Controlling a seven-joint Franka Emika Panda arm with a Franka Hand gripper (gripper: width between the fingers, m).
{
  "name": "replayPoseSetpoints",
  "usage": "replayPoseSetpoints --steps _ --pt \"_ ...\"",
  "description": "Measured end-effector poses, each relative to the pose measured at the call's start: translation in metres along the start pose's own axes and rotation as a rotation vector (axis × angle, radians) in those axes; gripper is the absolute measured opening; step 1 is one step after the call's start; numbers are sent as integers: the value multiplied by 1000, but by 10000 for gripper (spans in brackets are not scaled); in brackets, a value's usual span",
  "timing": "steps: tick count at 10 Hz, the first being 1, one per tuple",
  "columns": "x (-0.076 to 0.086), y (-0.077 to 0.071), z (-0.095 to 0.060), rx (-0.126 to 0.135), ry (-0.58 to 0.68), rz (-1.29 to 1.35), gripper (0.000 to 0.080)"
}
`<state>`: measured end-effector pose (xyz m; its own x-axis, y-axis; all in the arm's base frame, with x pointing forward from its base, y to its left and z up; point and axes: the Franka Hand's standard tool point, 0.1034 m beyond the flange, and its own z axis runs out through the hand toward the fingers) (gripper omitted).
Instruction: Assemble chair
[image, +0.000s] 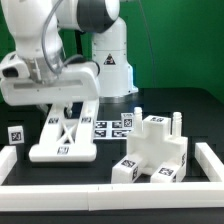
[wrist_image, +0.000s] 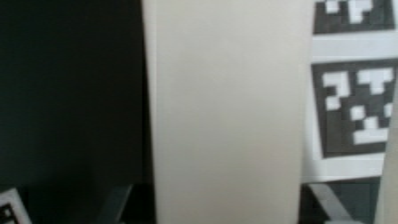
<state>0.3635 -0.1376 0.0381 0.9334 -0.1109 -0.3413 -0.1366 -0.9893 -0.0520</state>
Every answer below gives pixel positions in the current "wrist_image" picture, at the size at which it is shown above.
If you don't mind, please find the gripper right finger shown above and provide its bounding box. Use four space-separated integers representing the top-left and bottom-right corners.
298 183 362 224

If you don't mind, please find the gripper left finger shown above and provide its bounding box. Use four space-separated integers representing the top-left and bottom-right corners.
92 184 156 224

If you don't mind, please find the white chair back frame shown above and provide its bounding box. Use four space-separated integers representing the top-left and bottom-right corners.
141 0 312 224

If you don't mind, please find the white cube leg block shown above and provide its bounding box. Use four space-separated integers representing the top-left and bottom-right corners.
0 189 31 224

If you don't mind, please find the white marker sheet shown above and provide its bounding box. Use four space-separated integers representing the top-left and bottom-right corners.
301 0 398 183

